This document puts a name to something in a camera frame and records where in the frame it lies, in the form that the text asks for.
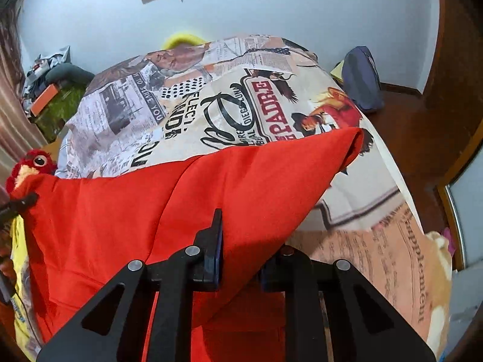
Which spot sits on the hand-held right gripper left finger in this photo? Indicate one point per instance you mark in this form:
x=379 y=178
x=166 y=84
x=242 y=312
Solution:
x=215 y=267

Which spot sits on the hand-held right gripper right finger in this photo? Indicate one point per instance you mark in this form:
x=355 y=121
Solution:
x=269 y=277

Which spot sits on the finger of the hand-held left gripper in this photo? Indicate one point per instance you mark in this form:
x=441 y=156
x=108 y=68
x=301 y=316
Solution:
x=22 y=200

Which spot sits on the red zip jacket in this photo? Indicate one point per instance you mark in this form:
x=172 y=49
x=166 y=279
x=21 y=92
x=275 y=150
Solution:
x=132 y=215

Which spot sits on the yellow cloth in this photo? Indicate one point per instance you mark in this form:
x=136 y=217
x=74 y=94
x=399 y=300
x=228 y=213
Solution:
x=22 y=271

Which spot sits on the red plush toy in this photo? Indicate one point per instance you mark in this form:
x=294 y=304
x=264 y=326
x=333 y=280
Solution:
x=32 y=166

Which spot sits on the striped brown curtain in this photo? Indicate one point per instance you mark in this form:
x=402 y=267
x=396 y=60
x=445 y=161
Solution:
x=15 y=120

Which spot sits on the orange box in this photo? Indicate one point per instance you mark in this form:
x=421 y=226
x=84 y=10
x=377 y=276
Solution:
x=45 y=100

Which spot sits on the dark grey pillow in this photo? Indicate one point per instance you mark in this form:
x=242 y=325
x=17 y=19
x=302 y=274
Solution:
x=70 y=73

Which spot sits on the cartoon fleece blanket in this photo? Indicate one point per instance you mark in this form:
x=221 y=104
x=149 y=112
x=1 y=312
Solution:
x=439 y=294

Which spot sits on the newspaper print quilt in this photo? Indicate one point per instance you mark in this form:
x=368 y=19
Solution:
x=226 y=94

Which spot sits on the white sliding wardrobe door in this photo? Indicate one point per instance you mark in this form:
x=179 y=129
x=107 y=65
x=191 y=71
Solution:
x=466 y=215

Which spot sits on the yellow paper bag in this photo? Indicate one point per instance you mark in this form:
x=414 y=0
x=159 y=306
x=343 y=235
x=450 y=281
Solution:
x=337 y=71

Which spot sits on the grey blue backpack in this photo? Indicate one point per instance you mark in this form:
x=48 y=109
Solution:
x=364 y=79

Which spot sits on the yellow foam tube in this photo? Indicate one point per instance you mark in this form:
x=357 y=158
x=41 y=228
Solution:
x=181 y=40

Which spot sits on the brown wooden door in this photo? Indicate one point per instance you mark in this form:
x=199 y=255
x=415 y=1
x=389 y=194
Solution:
x=456 y=83

